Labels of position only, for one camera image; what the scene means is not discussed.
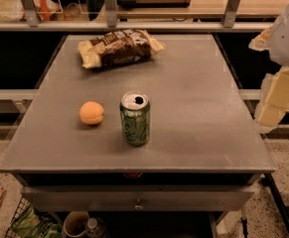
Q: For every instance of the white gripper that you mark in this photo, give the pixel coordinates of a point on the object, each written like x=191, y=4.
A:
x=287, y=39

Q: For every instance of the green soda can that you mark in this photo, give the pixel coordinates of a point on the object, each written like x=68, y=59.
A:
x=135, y=118

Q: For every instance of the brown chip bag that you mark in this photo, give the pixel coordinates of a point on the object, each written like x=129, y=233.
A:
x=119, y=47

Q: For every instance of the orange fruit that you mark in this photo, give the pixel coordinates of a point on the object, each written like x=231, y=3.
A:
x=91, y=113

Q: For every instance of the grey drawer with knob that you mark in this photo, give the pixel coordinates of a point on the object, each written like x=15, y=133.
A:
x=132, y=198

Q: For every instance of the clear plastic bottle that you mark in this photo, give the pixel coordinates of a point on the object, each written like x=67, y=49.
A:
x=94, y=228

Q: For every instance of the brown paper cup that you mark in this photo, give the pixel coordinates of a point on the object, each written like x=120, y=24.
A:
x=75, y=224

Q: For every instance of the orange white bag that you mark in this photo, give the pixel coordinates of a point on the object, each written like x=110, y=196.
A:
x=21, y=2

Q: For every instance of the green bag in basket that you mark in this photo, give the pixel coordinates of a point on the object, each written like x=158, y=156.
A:
x=31, y=224

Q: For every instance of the metal shelf rail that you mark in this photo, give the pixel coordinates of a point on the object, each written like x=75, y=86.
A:
x=153, y=27

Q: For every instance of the wire basket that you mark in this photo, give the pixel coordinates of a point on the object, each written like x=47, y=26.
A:
x=22, y=205

